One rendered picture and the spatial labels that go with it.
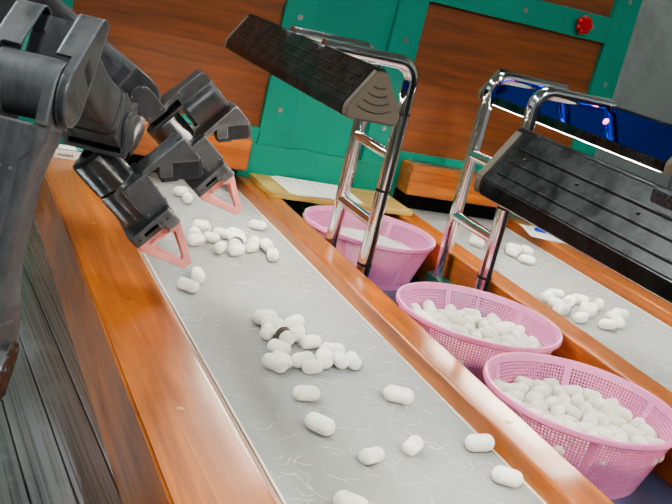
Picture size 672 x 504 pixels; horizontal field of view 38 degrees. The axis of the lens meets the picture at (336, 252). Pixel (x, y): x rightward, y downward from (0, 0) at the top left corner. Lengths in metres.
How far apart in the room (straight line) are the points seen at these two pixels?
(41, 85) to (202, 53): 1.11
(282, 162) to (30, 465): 1.22
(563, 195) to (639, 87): 2.53
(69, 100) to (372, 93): 0.48
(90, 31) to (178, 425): 0.40
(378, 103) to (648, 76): 2.15
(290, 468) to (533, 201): 0.36
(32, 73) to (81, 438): 0.41
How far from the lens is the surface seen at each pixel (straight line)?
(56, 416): 1.18
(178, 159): 1.28
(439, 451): 1.13
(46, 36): 1.06
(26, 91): 0.98
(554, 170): 0.93
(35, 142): 0.97
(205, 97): 1.54
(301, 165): 2.16
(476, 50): 2.30
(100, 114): 1.16
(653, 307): 1.98
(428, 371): 1.30
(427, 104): 2.26
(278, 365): 1.20
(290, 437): 1.07
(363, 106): 1.32
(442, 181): 2.24
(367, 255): 1.64
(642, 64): 3.43
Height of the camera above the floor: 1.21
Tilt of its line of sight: 15 degrees down
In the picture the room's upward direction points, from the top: 14 degrees clockwise
